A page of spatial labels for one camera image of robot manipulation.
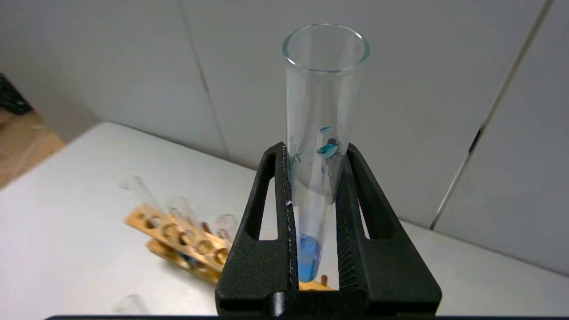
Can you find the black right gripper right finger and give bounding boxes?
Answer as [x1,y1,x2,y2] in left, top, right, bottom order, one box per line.
[335,143,443,315]

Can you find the black metal stand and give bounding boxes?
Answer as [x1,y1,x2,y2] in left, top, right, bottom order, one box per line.
[0,72,34,117]

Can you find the wooden test tube rack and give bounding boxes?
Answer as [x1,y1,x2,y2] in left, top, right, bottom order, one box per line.
[124,204,336,292]

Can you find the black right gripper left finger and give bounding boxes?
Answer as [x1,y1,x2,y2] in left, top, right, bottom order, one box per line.
[215,143,299,315]

